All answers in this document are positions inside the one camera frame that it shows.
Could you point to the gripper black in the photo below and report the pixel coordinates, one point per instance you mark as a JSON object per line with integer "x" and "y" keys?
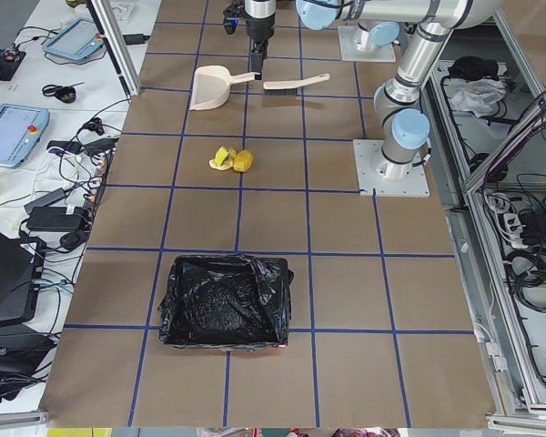
{"x": 259, "y": 28}

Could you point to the beige hand brush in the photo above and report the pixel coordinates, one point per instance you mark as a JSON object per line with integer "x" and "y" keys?
{"x": 291, "y": 87}

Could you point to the beige plastic dustpan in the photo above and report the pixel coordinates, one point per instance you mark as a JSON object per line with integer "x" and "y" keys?
{"x": 211, "y": 86}

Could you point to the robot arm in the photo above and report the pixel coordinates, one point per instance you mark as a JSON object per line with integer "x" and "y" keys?
{"x": 406, "y": 129}
{"x": 260, "y": 9}

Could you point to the yellow green sponge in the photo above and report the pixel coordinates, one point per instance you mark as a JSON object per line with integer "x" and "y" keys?
{"x": 221, "y": 156}

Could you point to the brown crumpled wrapper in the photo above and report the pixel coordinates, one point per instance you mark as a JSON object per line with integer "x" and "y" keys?
{"x": 243, "y": 161}

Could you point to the blue teach pendant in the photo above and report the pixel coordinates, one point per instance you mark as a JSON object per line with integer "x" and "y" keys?
{"x": 20, "y": 130}
{"x": 76, "y": 42}

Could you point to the power strip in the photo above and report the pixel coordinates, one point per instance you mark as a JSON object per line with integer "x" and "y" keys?
{"x": 97, "y": 183}

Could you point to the white crumpled cloth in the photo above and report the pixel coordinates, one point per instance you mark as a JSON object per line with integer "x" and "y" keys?
{"x": 482, "y": 98}

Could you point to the black power adapter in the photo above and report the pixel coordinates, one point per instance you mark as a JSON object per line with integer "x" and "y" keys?
{"x": 58, "y": 219}

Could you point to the black laptop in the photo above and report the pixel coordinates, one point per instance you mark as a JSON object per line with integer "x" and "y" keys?
{"x": 18, "y": 270}

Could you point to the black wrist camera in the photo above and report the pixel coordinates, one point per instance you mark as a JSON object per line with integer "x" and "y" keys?
{"x": 231, "y": 15}

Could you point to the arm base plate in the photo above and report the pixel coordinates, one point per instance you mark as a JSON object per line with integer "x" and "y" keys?
{"x": 373, "y": 45}
{"x": 379, "y": 177}

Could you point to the aluminium frame post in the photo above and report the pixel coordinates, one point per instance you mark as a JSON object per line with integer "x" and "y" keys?
{"x": 103, "y": 16}

